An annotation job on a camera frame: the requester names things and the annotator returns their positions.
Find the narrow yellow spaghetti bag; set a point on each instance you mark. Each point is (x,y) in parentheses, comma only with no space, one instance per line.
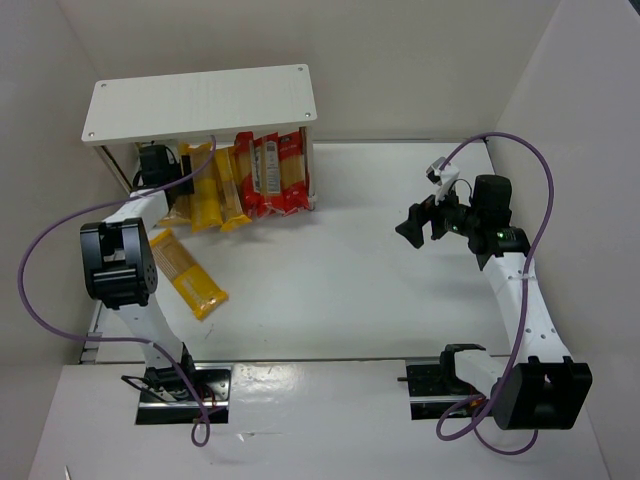
(230,203)

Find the red spaghetti bag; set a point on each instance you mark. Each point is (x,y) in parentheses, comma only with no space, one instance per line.
(252,201)
(284,178)

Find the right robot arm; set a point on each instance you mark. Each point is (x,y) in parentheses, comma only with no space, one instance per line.
(542,388)

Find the red spaghetti bag left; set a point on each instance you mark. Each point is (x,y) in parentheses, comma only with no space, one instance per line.
(252,201)

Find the yellow spaghetti bag on shelf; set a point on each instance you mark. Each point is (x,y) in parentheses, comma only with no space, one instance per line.
(204,202)

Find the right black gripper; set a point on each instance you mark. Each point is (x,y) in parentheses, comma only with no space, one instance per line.
(430,218)

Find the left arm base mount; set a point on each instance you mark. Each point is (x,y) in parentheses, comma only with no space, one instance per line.
(212,383)

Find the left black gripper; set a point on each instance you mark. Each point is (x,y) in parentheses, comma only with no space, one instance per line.
(185,173)

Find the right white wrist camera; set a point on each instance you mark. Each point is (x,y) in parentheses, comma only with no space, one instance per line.
(442,172)

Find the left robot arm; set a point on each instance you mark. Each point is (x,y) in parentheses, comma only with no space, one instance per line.
(120,271)

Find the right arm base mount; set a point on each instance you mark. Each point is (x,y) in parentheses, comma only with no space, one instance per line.
(433,387)

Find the yellow spaghetti bag table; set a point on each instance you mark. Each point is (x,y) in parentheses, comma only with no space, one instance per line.
(195,286)
(179,212)

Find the white two-tier shelf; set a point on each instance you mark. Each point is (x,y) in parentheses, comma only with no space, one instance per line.
(207,107)

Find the red spaghetti bag right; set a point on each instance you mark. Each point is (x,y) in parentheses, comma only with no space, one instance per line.
(284,178)

